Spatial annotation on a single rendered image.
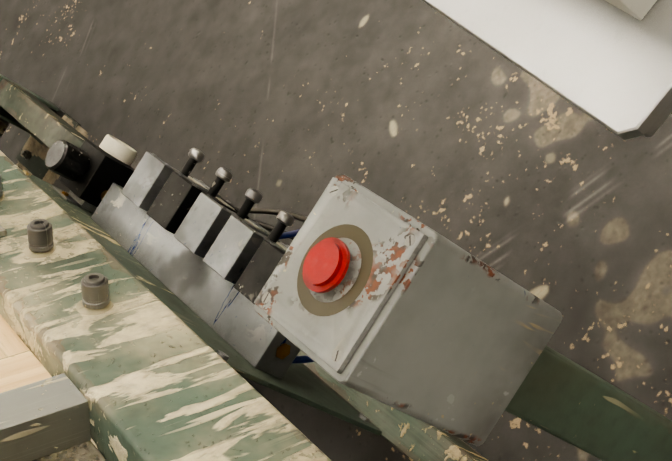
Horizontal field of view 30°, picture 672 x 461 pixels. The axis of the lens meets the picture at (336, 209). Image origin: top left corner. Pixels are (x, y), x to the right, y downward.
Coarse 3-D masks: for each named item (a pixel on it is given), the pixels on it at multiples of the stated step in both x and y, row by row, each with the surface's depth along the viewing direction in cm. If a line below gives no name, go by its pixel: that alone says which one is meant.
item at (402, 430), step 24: (0, 96) 289; (24, 96) 282; (0, 120) 299; (24, 120) 277; (48, 120) 271; (48, 144) 267; (336, 384) 186; (360, 408) 181; (384, 408) 178; (384, 432) 177; (408, 432) 174; (432, 432) 171; (408, 456) 172; (432, 456) 170; (456, 456) 167; (480, 456) 172
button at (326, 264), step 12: (324, 240) 87; (336, 240) 86; (312, 252) 87; (324, 252) 86; (336, 252) 85; (348, 252) 85; (312, 264) 86; (324, 264) 86; (336, 264) 85; (348, 264) 85; (312, 276) 86; (324, 276) 85; (336, 276) 85; (312, 288) 86; (324, 288) 85
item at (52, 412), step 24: (48, 384) 105; (72, 384) 105; (0, 408) 102; (24, 408) 102; (48, 408) 102; (72, 408) 102; (0, 432) 99; (24, 432) 101; (48, 432) 102; (72, 432) 103; (0, 456) 100; (24, 456) 101
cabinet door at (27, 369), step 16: (0, 320) 118; (0, 336) 116; (16, 336) 116; (0, 352) 113; (16, 352) 113; (0, 368) 111; (16, 368) 111; (32, 368) 111; (0, 384) 109; (16, 384) 109
